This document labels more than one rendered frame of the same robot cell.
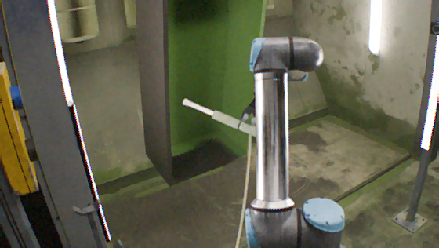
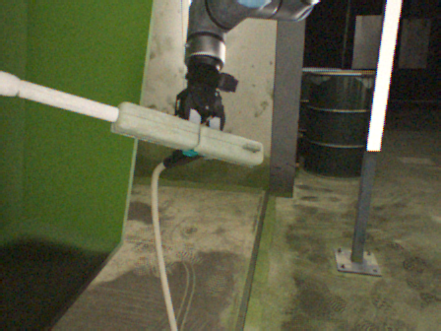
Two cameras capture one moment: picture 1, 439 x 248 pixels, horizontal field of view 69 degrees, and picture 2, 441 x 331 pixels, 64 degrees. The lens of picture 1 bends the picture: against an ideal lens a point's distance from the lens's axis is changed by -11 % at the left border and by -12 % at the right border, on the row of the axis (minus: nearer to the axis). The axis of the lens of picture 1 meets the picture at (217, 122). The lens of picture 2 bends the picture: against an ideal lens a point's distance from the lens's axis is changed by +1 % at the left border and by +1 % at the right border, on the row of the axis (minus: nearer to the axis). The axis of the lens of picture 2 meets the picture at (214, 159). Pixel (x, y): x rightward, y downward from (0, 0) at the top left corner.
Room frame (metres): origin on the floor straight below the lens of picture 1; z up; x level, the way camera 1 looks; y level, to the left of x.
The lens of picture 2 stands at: (1.26, 0.35, 1.03)
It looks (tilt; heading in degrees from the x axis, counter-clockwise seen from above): 17 degrees down; 311
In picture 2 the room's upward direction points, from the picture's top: straight up
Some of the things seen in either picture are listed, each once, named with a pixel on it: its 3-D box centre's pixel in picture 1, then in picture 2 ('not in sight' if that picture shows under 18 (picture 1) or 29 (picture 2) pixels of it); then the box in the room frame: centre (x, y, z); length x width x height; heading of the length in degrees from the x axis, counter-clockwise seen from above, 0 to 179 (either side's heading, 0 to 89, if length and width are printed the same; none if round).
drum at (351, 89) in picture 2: not in sight; (340, 123); (2.46, -2.69, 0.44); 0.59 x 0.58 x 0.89; 133
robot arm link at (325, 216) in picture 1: (319, 227); not in sight; (0.93, -0.33, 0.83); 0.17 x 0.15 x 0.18; 82
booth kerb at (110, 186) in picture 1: (224, 147); not in sight; (2.90, -0.05, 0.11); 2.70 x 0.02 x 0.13; 119
